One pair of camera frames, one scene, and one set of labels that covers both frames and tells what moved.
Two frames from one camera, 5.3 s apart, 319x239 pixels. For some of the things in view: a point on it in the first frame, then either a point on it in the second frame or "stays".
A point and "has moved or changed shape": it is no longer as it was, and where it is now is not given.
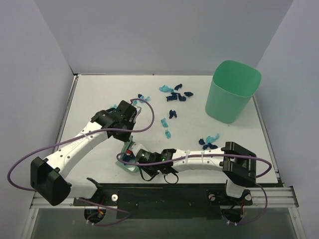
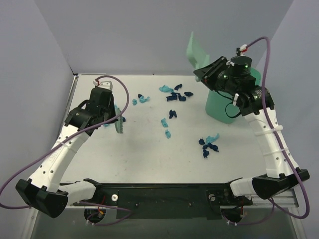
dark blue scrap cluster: (174, 96) stays
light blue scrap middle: (164, 122) stays
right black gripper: (132, 155) -> (211, 72)
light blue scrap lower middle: (167, 134) stays
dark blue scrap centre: (171, 113) stays
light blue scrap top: (165, 88) stays
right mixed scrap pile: (209, 140) stays
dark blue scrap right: (188, 93) stays
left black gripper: (134, 114) -> (109, 109)
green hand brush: (128, 145) has moved or changed shape
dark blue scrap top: (177, 87) stays
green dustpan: (131, 168) -> (198, 58)
